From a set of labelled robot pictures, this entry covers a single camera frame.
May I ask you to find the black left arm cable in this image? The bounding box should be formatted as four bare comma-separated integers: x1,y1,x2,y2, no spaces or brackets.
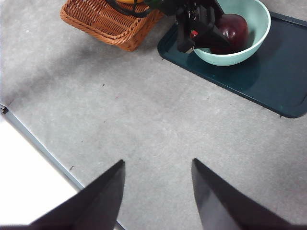
105,0,156,19

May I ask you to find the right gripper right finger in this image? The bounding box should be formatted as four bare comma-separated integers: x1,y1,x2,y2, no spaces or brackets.
191,158,307,230

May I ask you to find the brown wicker basket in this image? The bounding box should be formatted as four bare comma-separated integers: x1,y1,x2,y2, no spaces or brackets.
59,0,165,52

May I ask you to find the teal ribbed bowl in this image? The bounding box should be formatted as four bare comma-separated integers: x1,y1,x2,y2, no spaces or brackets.
191,0,272,67

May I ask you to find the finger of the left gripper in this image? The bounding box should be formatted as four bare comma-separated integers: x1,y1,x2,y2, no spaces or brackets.
191,23,232,50
214,0,225,19

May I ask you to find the dark purple plum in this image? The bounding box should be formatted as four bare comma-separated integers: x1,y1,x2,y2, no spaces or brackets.
211,13,249,55

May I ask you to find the dark rectangular tray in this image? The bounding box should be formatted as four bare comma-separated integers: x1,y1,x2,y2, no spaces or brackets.
157,11,307,118

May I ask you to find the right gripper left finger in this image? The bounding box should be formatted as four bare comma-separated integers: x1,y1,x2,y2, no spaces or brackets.
0,160,126,230

